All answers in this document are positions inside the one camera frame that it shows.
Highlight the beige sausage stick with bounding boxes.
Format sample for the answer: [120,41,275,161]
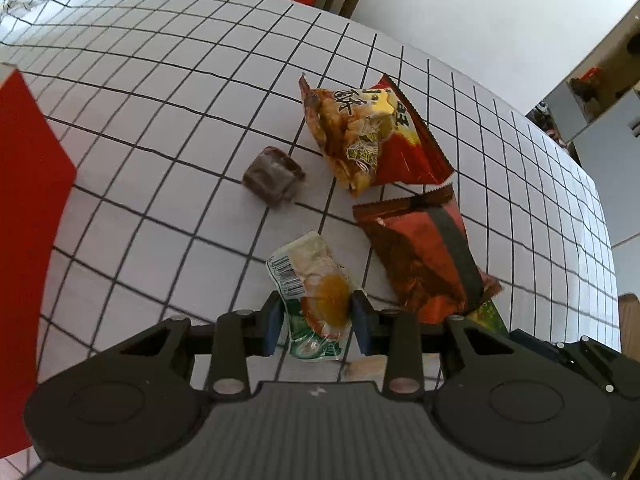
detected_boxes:
[341,356,387,389]

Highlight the egg picture snack packet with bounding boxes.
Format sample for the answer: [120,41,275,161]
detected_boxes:
[266,231,355,361]

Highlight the green snack packet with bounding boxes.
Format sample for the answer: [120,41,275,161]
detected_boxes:
[465,299,509,336]

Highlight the dark red snack packet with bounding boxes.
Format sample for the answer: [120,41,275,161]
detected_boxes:
[352,184,502,324]

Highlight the red yellow chip bag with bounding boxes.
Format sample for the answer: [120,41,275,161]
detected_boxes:
[298,74,454,197]

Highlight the small brown candy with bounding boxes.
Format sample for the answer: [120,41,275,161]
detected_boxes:
[242,146,306,207]

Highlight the checkered white tablecloth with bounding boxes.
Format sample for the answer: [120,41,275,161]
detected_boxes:
[1,0,620,479]

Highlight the red and white cardboard box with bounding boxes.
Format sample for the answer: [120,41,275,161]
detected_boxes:
[0,64,76,457]

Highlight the grey white wardrobe cabinet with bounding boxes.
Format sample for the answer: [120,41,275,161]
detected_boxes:
[541,6,639,295]

